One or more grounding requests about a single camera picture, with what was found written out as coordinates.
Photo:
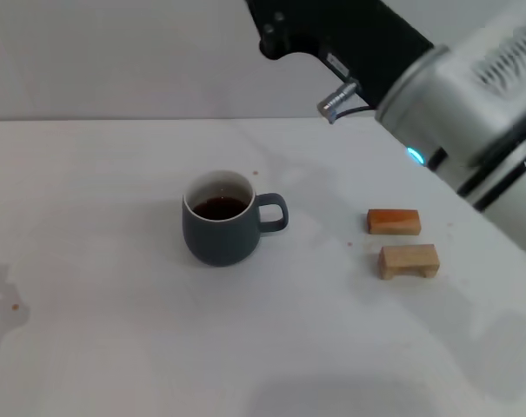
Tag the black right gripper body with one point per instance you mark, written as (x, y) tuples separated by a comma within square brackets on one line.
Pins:
[(332, 26)]

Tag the dark grey ceramic cup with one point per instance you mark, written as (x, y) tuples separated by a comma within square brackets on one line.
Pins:
[(219, 243)]

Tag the orange stained wooden block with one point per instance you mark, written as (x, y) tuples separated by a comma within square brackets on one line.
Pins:
[(393, 222)]

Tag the light notched wooden block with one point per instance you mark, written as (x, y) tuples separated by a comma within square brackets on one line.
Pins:
[(401, 258)]

